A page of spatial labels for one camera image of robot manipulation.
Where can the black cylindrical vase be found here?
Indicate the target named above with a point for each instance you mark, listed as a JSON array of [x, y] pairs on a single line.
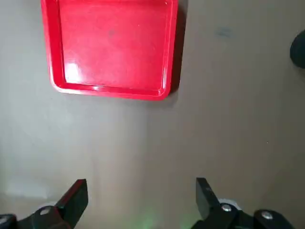
[[299, 50]]

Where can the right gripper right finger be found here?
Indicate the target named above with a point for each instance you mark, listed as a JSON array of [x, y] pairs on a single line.
[[207, 200]]

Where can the red plastic tray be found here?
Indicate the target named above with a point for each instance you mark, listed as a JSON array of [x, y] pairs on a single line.
[[112, 47]]

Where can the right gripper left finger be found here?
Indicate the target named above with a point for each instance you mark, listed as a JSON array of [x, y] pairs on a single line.
[[69, 205]]

